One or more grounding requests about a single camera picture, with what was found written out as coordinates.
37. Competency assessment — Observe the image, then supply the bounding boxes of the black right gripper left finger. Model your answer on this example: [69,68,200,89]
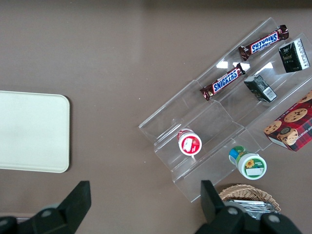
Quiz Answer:
[0,180,92,234]

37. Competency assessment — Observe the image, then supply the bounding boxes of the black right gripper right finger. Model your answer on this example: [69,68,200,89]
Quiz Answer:
[195,180,303,234]

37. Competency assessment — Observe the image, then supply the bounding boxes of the woven wicker basket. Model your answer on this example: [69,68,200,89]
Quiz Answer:
[218,184,281,213]

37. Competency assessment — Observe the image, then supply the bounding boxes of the silver foil-wrapped sandwich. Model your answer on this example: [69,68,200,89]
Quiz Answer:
[225,199,278,220]

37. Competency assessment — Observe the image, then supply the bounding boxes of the cream plastic tray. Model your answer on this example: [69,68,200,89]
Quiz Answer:
[0,91,71,174]

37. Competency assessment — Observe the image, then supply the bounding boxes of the green sunflower-lidded yogurt cup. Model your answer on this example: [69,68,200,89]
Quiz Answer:
[228,145,267,180]

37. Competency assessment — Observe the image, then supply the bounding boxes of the red-lidded yogurt cup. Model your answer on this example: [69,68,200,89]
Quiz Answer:
[177,128,203,156]

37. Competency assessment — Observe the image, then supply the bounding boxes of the clear acrylic tiered display stand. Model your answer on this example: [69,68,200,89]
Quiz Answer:
[138,17,312,203]

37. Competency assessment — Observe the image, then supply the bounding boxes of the red chocolate chip cookie box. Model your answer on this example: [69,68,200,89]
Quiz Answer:
[263,90,312,152]

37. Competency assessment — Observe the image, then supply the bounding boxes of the small dark green barcode carton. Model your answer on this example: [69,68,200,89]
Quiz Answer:
[243,75,278,103]

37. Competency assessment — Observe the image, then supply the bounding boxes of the Snickers bar with upright print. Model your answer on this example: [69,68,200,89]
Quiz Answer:
[199,62,246,101]

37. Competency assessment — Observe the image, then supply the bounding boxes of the dark green drink carton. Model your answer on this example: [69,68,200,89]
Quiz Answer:
[278,39,311,74]

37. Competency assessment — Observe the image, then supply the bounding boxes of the Snickers bar with upside-down print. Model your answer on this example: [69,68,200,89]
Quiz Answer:
[238,24,290,61]

